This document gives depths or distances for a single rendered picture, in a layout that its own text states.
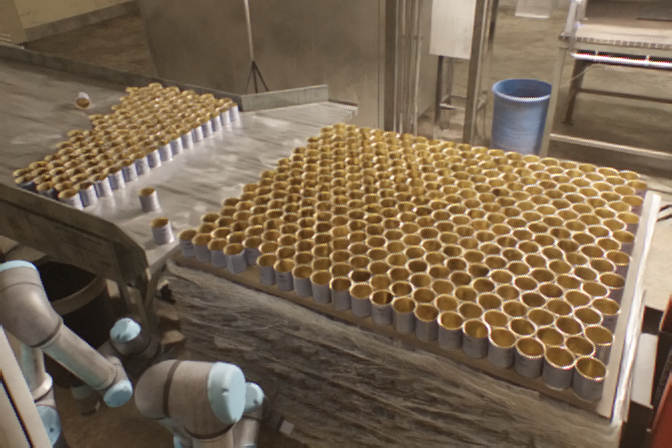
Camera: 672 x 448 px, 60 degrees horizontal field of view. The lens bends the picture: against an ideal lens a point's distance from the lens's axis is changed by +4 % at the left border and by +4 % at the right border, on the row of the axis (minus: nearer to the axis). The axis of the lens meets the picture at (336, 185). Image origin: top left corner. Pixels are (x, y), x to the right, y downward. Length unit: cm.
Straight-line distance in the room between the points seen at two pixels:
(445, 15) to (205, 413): 364
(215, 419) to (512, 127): 376
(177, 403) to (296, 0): 375
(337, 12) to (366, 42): 31
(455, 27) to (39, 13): 658
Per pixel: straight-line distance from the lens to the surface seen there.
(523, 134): 471
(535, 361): 158
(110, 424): 313
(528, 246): 196
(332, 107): 317
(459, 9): 443
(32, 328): 169
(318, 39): 466
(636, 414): 196
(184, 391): 132
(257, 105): 318
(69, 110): 356
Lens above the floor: 232
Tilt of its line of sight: 31 degrees down
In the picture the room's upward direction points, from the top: 2 degrees counter-clockwise
